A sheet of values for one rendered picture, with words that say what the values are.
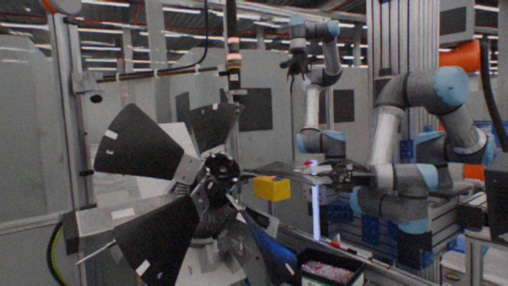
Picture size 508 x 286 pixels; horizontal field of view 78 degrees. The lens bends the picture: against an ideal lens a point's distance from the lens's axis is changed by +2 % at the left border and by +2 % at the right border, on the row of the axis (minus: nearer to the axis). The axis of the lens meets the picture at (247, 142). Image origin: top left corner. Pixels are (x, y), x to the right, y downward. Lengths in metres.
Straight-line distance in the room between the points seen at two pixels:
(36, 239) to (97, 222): 0.68
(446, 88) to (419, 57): 0.68
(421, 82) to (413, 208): 0.38
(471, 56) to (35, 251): 4.73
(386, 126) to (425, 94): 0.14
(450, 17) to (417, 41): 3.17
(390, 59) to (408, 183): 0.92
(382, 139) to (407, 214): 0.25
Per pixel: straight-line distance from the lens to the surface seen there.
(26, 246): 1.63
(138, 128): 0.98
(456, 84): 1.09
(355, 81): 5.67
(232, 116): 1.13
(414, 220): 0.99
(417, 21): 1.74
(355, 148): 5.67
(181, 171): 0.98
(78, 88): 1.37
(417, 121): 1.70
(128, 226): 0.79
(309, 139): 1.74
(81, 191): 1.44
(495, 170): 0.89
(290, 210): 2.19
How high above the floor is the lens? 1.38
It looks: 5 degrees down
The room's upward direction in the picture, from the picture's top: 3 degrees counter-clockwise
